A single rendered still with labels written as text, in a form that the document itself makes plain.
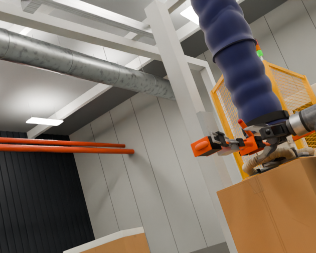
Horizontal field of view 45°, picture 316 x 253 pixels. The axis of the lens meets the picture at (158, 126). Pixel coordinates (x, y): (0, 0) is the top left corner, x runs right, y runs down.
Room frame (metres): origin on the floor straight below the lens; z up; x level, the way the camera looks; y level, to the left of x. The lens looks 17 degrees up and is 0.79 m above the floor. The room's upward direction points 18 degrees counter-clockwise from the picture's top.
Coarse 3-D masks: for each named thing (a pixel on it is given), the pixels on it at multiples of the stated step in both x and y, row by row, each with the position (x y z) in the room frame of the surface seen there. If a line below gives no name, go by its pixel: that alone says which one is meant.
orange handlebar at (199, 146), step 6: (312, 132) 1.76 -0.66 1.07; (294, 138) 1.81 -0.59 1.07; (300, 138) 1.80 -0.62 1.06; (198, 144) 1.31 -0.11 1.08; (204, 144) 1.30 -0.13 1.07; (246, 144) 1.53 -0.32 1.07; (252, 144) 1.58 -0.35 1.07; (270, 144) 1.73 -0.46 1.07; (198, 150) 1.32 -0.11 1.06; (240, 150) 1.57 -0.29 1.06
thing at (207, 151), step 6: (204, 138) 1.30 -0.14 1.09; (210, 138) 1.32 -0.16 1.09; (216, 138) 1.35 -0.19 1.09; (192, 144) 1.34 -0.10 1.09; (210, 144) 1.30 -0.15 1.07; (216, 144) 1.34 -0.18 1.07; (204, 150) 1.31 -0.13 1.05; (210, 150) 1.31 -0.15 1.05; (216, 150) 1.35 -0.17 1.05; (198, 156) 1.35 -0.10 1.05
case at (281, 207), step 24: (288, 168) 1.49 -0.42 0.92; (312, 168) 1.53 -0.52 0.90; (216, 192) 1.70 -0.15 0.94; (240, 192) 1.64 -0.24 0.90; (264, 192) 1.57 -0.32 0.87; (288, 192) 1.52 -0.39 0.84; (312, 192) 1.46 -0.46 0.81; (240, 216) 1.66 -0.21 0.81; (264, 216) 1.60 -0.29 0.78; (288, 216) 1.54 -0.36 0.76; (312, 216) 1.48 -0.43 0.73; (240, 240) 1.68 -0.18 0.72; (264, 240) 1.62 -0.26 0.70; (288, 240) 1.56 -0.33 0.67; (312, 240) 1.51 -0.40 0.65
